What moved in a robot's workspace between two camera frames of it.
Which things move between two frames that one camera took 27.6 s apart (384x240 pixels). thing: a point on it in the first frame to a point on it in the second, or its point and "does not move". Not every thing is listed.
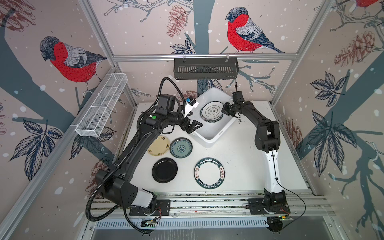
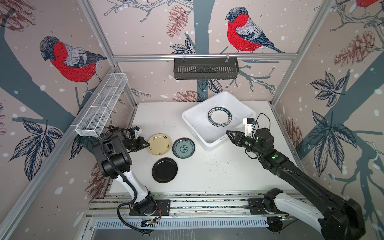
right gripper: (226, 109) to (238, 139)
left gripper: (191, 128) to (139, 145)
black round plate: (164, 170) does not move
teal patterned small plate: (181, 147) does not move
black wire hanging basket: (206, 68) does not move
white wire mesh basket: (94, 122) does not move
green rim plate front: (209, 173) to (219, 117)
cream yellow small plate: (159, 146) does not move
